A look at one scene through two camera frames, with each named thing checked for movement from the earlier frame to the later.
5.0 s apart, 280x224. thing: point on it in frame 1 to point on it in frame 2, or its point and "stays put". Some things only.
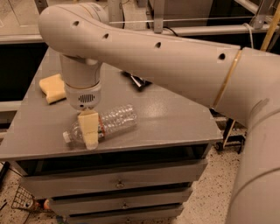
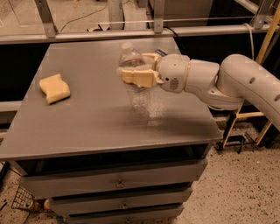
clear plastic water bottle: (115, 121) to (138, 95)
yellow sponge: (52, 87) stays put
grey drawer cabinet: (142, 177) stays put
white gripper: (83, 98) to (173, 72)
